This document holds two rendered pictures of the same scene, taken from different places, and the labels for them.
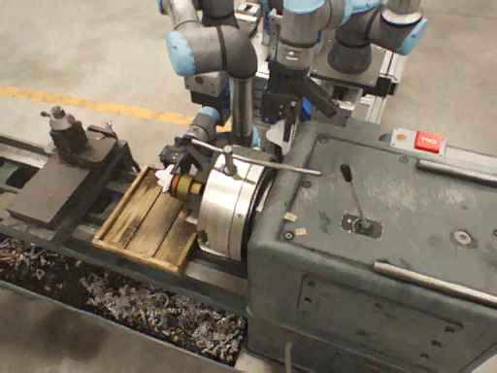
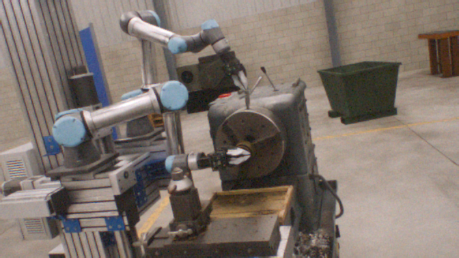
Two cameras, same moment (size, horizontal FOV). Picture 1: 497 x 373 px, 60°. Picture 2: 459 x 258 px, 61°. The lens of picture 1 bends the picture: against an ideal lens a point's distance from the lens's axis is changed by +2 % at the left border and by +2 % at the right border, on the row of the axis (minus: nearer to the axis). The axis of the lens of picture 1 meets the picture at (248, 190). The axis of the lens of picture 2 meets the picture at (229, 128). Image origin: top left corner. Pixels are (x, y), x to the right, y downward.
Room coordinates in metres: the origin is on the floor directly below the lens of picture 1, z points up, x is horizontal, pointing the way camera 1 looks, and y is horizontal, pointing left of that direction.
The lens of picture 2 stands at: (0.88, 1.77, 1.50)
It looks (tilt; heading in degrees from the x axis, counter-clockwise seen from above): 11 degrees down; 268
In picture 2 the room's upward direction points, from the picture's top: 11 degrees counter-clockwise
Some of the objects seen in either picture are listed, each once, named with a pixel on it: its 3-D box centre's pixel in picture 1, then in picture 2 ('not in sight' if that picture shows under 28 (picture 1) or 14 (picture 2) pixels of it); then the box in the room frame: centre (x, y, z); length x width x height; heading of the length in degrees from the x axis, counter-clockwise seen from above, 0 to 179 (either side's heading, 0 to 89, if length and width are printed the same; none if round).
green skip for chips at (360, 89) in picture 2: not in sight; (358, 91); (-1.66, -4.65, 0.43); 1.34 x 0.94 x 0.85; 88
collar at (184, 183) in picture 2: (60, 118); (179, 183); (1.02, 0.59, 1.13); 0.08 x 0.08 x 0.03
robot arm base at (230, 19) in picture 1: (218, 20); (80, 151); (1.46, 0.10, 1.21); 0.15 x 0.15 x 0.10
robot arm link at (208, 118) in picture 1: (204, 124); (179, 164); (1.05, 0.15, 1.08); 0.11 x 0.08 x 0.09; 158
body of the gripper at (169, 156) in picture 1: (181, 155); (213, 160); (0.91, 0.21, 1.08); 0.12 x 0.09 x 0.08; 158
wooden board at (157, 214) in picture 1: (161, 214); (244, 207); (0.82, 0.29, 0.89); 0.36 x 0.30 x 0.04; 159
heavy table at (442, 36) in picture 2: not in sight; (438, 52); (-4.80, -7.32, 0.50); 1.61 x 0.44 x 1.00; 76
